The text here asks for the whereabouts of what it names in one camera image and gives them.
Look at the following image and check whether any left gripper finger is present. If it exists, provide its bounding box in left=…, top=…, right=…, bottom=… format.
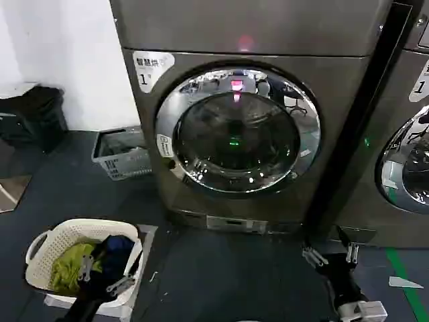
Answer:
left=78, top=247, right=101, bottom=281
left=106, top=258, right=140, bottom=300

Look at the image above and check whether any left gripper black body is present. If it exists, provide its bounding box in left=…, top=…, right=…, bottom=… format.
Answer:
left=56, top=270, right=115, bottom=322

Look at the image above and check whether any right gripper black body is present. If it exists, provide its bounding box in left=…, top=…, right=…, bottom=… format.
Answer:
left=320, top=254, right=369, bottom=309

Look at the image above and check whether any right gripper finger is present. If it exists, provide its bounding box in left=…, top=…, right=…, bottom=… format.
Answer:
left=302, top=235, right=328, bottom=268
left=336, top=225, right=360, bottom=265

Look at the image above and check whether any green garment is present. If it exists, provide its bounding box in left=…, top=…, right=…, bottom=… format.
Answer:
left=50, top=242, right=103, bottom=298

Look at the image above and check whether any dark blue garment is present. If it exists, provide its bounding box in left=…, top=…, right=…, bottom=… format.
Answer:
left=99, top=234, right=137, bottom=281

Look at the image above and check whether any white perforated laundry basket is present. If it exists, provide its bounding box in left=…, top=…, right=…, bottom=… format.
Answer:
left=24, top=218, right=145, bottom=320

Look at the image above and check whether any green floor tape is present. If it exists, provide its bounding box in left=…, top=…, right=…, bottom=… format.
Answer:
left=385, top=248, right=429, bottom=322

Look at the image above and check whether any white paper scrap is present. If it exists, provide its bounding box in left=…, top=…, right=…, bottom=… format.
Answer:
left=388, top=276, right=425, bottom=290

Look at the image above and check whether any grey front-load dryer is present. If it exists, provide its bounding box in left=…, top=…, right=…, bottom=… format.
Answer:
left=111, top=0, right=392, bottom=236
left=330, top=0, right=429, bottom=250

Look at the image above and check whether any round glass dryer door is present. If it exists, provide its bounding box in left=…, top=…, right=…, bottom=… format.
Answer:
left=374, top=105, right=429, bottom=216
left=154, top=60, right=323, bottom=195

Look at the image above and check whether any brown wooden board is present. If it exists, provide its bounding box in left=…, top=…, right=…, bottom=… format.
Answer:
left=0, top=174, right=33, bottom=214

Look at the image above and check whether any grey plastic laundry basket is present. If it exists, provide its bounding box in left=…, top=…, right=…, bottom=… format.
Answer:
left=90, top=126, right=154, bottom=182

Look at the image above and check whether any small white door label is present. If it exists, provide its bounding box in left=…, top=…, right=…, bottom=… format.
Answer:
left=156, top=133, right=174, bottom=158

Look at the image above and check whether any white number sticker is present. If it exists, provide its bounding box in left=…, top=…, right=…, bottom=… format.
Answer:
left=408, top=59, right=429, bottom=103
left=131, top=50, right=176, bottom=95

